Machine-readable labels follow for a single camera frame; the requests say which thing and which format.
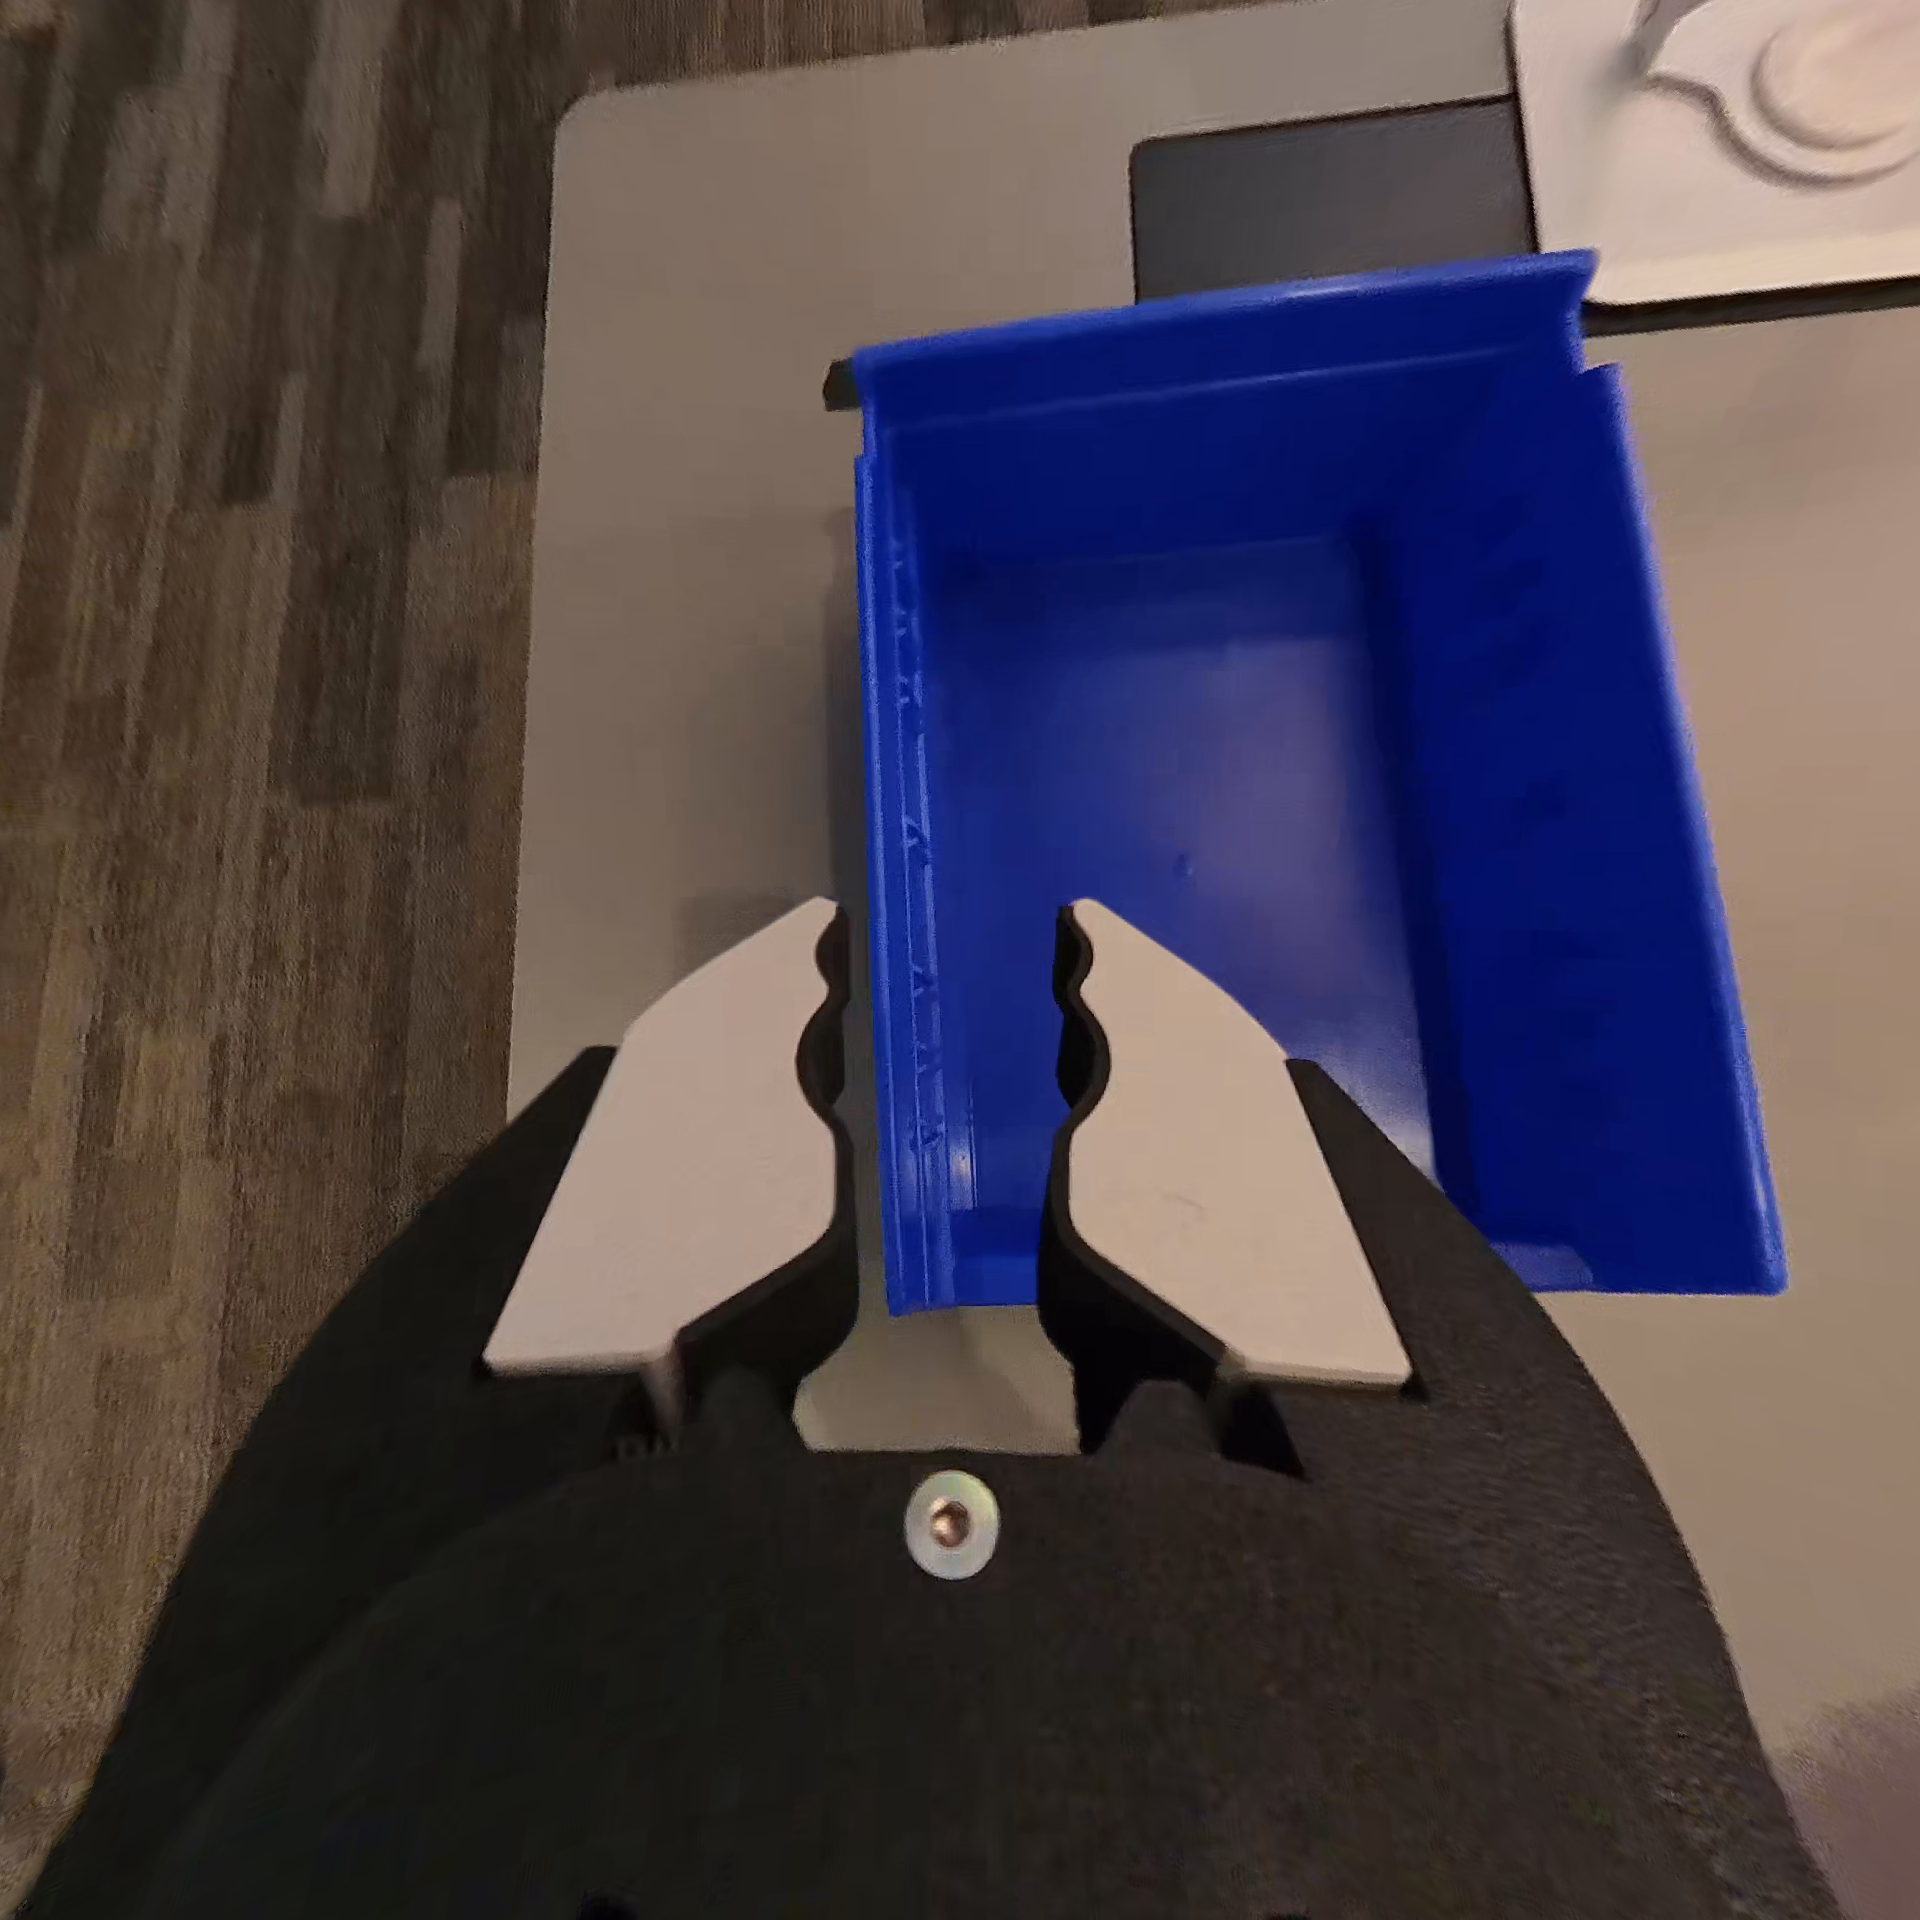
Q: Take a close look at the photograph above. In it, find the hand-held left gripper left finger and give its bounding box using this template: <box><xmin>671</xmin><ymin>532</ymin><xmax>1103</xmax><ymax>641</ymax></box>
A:
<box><xmin>485</xmin><ymin>898</ymin><xmax>866</xmax><ymax>1437</ymax></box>

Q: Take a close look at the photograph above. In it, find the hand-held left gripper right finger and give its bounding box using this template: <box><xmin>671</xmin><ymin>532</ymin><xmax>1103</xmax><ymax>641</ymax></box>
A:
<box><xmin>1035</xmin><ymin>898</ymin><xmax>1416</xmax><ymax>1430</ymax></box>

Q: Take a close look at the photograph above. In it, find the blue plastic bin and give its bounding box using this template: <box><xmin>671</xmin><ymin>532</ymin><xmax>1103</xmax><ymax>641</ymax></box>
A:
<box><xmin>827</xmin><ymin>250</ymin><xmax>1786</xmax><ymax>1322</ymax></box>

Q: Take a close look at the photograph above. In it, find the black desk mat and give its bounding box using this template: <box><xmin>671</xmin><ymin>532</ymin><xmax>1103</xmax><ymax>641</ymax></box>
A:
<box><xmin>1129</xmin><ymin>100</ymin><xmax>1920</xmax><ymax>338</ymax></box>

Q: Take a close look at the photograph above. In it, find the white moulded tray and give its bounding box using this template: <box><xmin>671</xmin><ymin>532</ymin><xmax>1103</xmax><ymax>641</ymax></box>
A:
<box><xmin>1506</xmin><ymin>0</ymin><xmax>1920</xmax><ymax>307</ymax></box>

